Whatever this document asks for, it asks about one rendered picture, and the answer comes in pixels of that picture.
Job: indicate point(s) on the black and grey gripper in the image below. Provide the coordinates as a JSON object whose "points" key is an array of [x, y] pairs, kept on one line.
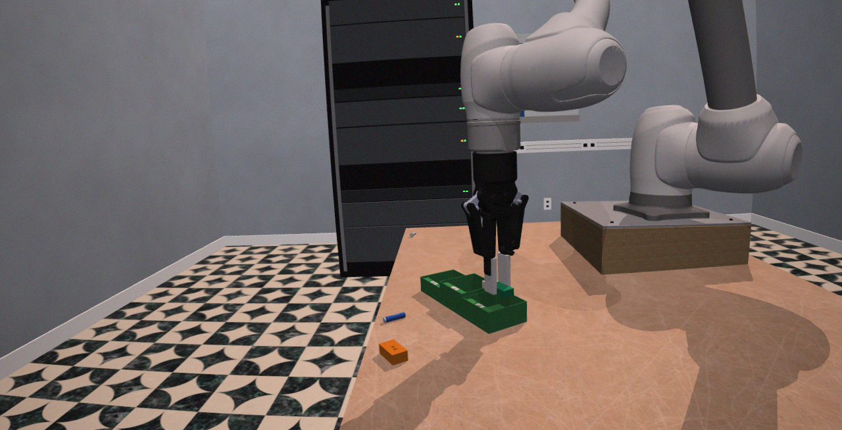
{"points": [[495, 201]]}

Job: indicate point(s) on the white and green eraser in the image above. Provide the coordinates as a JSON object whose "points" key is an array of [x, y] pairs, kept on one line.
{"points": [[503, 290]]}

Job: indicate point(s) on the blue battery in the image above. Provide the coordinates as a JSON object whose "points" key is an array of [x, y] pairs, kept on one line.
{"points": [[394, 317]]}

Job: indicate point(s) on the green three-compartment bin rack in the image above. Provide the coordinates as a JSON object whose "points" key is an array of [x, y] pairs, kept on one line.
{"points": [[464, 295]]}

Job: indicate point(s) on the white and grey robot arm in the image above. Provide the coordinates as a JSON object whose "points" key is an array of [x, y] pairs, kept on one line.
{"points": [[739, 147]]}

